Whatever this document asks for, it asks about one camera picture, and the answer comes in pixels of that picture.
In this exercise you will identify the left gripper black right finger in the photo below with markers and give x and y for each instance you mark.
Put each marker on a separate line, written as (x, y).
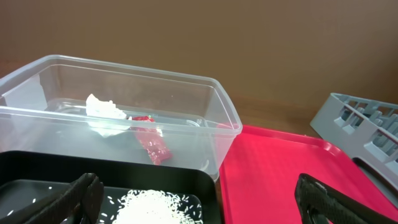
(318, 203)

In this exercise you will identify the black waste tray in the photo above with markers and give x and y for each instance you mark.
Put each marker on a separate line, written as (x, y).
(56, 170)

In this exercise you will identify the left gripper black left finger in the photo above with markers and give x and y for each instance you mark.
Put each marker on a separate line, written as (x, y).
(81, 201)

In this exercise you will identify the clear plastic bin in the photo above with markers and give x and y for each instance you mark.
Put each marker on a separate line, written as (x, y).
(43, 109)

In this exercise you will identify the white napkin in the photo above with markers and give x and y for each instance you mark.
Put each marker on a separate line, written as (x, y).
(104, 109)

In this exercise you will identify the red serving tray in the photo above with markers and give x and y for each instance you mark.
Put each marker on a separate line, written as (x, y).
(261, 169)

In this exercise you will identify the food scraps with rice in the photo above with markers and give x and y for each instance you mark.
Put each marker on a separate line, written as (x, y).
(119, 206)

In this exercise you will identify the red ketchup packet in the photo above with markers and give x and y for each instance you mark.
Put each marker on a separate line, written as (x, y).
(151, 139)

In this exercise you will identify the grey dishwasher rack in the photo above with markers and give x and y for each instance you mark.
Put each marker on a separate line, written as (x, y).
(366, 130)

